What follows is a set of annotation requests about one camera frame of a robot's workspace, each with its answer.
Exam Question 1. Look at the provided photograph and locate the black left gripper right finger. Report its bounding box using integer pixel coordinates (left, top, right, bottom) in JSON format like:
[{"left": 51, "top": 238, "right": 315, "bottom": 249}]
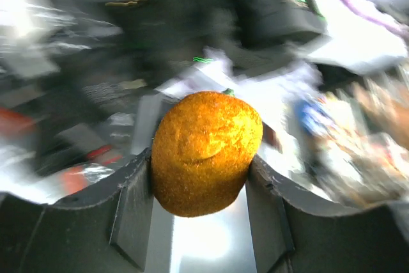
[{"left": 246, "top": 156, "right": 408, "bottom": 273}]

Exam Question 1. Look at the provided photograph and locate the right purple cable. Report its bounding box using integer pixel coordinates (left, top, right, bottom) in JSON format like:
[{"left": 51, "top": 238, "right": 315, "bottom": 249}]
[{"left": 311, "top": 0, "right": 409, "bottom": 36}]

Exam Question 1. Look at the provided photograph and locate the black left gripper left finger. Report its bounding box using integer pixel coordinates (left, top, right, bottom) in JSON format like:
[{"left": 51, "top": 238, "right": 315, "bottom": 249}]
[{"left": 1, "top": 150, "right": 153, "bottom": 272}]

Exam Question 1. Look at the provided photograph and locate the clear zip top bag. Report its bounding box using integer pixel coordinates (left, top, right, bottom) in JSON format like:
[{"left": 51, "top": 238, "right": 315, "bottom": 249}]
[{"left": 1, "top": 107, "right": 123, "bottom": 204}]

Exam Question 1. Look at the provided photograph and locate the fake small orange tangerine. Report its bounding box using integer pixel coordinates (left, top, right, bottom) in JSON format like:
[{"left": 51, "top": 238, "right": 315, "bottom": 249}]
[{"left": 151, "top": 91, "right": 263, "bottom": 217}]

